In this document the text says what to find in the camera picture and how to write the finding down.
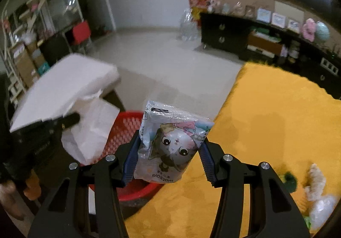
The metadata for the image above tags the white paper sheet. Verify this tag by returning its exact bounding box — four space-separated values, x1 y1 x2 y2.
61 90 120 165

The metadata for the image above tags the cat print tissue pack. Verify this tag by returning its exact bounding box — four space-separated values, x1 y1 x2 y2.
133 100 214 184

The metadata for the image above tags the clear plastic bag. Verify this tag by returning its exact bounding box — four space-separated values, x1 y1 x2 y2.
309 195 338 232

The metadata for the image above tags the red plastic mesh basket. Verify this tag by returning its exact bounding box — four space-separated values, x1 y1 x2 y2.
80 110 164 203

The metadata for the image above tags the green wrapper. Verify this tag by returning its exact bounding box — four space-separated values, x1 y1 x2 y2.
282 172 297 193

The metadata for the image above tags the yellow tablecloth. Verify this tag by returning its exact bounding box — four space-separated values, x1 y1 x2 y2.
125 63 340 237

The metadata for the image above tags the white cushioned seat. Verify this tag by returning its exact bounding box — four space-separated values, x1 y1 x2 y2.
10 53 120 132

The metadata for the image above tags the white crumpled tissue ball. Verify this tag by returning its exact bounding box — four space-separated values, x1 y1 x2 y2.
304 164 326 202

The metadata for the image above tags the red chair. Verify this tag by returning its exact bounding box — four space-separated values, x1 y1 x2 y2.
72 20 91 45

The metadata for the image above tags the black tv cabinet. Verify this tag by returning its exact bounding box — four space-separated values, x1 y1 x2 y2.
200 12 340 100

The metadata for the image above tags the clear large water bottle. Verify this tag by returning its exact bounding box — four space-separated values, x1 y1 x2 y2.
179 8 200 41

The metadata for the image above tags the white framed picture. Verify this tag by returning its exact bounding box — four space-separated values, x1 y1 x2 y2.
271 12 286 29

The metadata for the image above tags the blue framed picture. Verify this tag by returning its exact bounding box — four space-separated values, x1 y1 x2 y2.
256 8 272 23

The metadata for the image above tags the small framed certificate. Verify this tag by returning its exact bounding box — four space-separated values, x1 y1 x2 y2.
287 19 301 34

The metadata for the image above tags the pink plush toy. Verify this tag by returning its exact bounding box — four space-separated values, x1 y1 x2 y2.
302 18 316 42

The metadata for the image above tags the light blue globe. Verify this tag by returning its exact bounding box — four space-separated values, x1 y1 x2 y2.
314 21 330 43

